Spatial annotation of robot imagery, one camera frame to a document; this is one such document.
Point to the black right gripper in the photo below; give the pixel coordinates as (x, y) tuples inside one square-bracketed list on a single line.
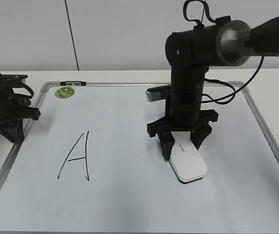
[(199, 130)]

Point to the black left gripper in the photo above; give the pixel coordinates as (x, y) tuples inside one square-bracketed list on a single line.
[(13, 115)]

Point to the white rectangular board eraser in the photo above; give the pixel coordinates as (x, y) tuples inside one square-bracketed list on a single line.
[(185, 159)]

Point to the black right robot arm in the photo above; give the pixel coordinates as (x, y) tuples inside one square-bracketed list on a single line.
[(190, 53)]

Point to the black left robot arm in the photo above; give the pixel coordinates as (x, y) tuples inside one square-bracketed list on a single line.
[(15, 101)]

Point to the round green magnet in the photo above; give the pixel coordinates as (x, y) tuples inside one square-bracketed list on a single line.
[(64, 92)]

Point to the black silver hanger clip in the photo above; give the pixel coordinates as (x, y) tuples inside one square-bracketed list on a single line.
[(73, 83)]

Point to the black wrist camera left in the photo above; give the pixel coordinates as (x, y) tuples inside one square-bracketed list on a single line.
[(15, 81)]

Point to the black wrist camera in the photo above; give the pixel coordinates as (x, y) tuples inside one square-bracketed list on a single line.
[(15, 81), (158, 93)]

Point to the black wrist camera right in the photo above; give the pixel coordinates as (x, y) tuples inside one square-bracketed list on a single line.
[(158, 93)]

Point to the white board with grey frame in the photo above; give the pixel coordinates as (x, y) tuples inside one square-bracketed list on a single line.
[(89, 165)]

